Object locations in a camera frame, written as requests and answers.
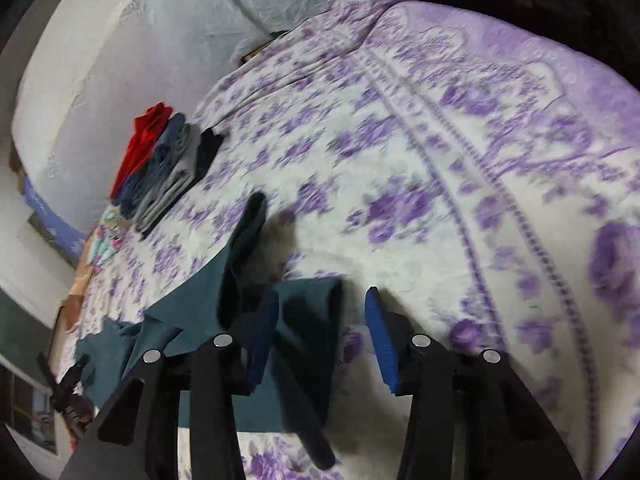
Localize purple floral bedsheet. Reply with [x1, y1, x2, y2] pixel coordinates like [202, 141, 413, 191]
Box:
[55, 0, 640, 480]

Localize red folded garment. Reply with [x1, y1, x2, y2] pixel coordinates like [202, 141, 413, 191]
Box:
[109, 102, 173, 200]

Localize pink floral folded blanket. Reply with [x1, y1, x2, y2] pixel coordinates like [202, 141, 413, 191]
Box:
[90, 205, 126, 266]

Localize blue printed box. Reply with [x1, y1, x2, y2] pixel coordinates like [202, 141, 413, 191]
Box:
[22, 175, 86, 241]

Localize teal pants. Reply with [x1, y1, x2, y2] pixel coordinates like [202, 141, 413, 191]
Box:
[75, 192, 346, 433]

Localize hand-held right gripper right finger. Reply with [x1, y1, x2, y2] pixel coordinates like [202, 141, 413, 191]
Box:
[364, 286, 583, 480]

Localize stack of folded clothes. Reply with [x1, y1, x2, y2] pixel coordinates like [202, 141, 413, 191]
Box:
[140, 129, 223, 241]

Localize dark picture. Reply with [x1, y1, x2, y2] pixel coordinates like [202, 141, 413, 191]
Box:
[27, 212, 83, 268]

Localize grey folded pants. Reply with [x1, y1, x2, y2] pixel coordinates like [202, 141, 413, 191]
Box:
[135, 127, 201, 231]

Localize orange cloth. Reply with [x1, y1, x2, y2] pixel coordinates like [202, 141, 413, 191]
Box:
[60, 260, 96, 331]

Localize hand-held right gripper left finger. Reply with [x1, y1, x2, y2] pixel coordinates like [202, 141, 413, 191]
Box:
[60, 290, 280, 480]

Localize blue folded jeans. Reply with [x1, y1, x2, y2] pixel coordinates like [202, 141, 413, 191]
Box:
[112, 114, 191, 221]

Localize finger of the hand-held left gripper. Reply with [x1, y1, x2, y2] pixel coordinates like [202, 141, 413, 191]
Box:
[37, 352, 96, 441]

